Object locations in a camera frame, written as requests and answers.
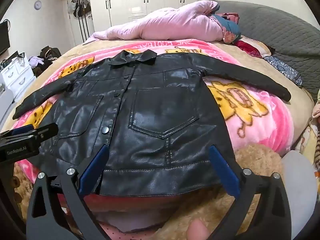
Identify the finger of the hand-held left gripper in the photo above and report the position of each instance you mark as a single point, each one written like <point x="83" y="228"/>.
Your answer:
<point x="47" y="130"/>
<point x="21" y="130"/>

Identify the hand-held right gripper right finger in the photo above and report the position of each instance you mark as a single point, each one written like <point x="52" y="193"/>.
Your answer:
<point x="223" y="173"/>

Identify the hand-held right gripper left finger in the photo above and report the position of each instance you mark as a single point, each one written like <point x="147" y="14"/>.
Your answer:
<point x="92" y="173"/>

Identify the black leather jacket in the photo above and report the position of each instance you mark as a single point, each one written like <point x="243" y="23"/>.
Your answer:
<point x="150" y="130"/>

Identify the dark clothes pile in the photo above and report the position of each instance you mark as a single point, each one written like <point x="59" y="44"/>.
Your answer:
<point x="40" y="70"/>

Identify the person's right hand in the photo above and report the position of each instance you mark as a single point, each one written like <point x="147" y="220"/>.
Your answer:
<point x="197" y="231"/>

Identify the tan fluffy fleece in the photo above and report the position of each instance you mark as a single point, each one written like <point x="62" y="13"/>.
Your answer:
<point x="255" y="160"/>

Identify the white drawer cabinet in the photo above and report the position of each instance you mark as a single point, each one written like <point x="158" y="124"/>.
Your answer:
<point x="15" y="72"/>

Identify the pink cartoon printed blanket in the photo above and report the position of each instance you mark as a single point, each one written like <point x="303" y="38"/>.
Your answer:
<point x="250" y="120"/>

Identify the purple cloth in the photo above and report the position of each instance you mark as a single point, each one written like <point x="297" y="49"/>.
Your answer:
<point x="36" y="60"/>

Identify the pink dotted cloth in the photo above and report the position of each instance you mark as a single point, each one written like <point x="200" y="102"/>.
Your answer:
<point x="130" y="235"/>

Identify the white cloth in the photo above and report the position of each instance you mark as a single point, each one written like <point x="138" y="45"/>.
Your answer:
<point x="297" y="185"/>

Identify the cartoon patterned cloth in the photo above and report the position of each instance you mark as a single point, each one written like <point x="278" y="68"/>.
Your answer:
<point x="310" y="142"/>

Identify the black monitor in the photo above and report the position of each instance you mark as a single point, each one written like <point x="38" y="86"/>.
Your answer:
<point x="3" y="37"/>

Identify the beige bed sheet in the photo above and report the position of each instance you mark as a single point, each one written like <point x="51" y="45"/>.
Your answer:
<point x="300" y="115"/>

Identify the white door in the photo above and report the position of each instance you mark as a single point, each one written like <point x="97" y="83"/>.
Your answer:
<point x="72" y="30"/>

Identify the dark patterned cloth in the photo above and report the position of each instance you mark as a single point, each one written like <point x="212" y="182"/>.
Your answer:
<point x="282" y="67"/>

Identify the black hanging bag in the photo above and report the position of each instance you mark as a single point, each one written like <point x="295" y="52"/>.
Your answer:
<point x="77" y="8"/>

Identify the red floral pillow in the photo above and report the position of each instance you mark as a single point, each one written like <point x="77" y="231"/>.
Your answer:
<point x="250" y="47"/>

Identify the brown hanging bag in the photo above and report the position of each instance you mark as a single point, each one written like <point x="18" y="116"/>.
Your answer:
<point x="86" y="5"/>

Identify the blue pillow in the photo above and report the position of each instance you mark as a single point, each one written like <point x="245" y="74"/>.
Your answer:
<point x="231" y="28"/>

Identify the grey quilted headboard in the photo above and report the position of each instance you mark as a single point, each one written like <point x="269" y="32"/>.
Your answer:
<point x="275" y="30"/>

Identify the pink quilt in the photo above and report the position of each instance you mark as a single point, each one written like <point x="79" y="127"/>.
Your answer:
<point x="162" y="22"/>

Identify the round wall clock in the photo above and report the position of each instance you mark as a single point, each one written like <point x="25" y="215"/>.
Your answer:
<point x="38" y="5"/>

